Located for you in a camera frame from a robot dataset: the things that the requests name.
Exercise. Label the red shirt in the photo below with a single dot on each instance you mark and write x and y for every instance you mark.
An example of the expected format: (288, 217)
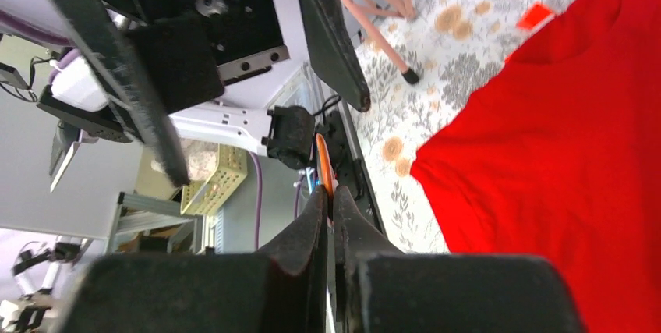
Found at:
(559, 156)

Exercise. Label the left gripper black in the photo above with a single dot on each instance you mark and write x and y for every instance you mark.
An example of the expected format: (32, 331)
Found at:
(193, 49)

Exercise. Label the yellow perforated basket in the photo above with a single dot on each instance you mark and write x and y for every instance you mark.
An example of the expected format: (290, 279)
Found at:
(215, 172)

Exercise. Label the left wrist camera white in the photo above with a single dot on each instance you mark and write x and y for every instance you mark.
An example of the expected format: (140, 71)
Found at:
(76, 100)

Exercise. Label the small red toy block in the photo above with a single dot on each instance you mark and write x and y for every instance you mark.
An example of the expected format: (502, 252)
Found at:
(532, 18)

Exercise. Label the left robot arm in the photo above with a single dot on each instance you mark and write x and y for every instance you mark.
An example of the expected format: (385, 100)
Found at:
(282, 133)

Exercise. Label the floral table mat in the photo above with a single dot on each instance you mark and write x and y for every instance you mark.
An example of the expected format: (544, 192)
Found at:
(455, 46)

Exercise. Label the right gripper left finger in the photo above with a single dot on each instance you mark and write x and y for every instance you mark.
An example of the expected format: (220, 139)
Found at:
(281, 287)

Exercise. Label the round orange white brooch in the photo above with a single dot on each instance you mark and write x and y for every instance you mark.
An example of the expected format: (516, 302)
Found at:
(325, 172)

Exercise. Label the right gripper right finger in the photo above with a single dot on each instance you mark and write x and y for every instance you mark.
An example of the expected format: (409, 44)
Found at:
(382, 289)

